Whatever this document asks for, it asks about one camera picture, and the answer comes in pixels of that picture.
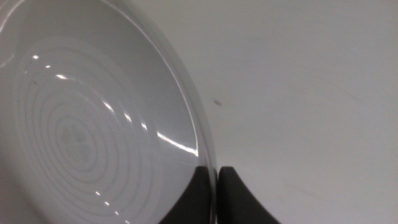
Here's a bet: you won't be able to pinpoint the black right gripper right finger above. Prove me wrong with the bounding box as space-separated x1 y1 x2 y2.
216 166 282 224

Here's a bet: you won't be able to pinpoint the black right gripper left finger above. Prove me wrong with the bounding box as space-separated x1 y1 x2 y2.
157 166 216 224

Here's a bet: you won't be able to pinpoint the grey shallow bowl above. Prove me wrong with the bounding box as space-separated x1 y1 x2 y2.
0 0 218 224

